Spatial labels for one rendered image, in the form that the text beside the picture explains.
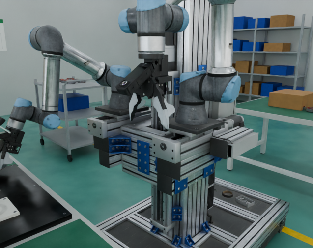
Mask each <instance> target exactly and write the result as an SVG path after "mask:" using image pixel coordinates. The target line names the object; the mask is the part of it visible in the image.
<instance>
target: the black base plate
mask: <svg viewBox="0 0 313 248"><path fill-rule="evenodd" d="M5 197H7V198H8V199H9V200H10V201H11V203H12V204H13V205H14V206H15V207H16V209H17V210H18V211H19V212H20V214H19V215H18V216H15V217H12V218H9V219H6V220H4V221H1V222H0V248H4V247H7V246H9V245H11V244H14V243H16V242H18V241H21V240H23V239H25V238H28V237H30V236H32V235H35V234H37V233H40V232H42V231H44V230H47V229H49V228H51V227H54V226H56V225H58V224H61V223H63V222H65V221H68V220H70V219H72V214H71V213H70V212H69V211H68V210H67V209H66V208H65V207H63V206H62V205H61V204H60V203H59V202H58V201H56V200H55V199H54V198H53V197H52V196H51V195H50V194H49V193H48V192H47V191H45V190H44V189H43V188H42V187H41V186H40V185H39V184H37V183H36V182H35V181H34V180H33V179H32V178H31V177H29V176H28V175H27V174H26V173H25V172H24V171H23V170H21V169H20V168H19V167H18V166H17V165H16V164H13V165H9V166H6V167H5V168H4V169H2V170H0V199H2V198H5Z"/></svg>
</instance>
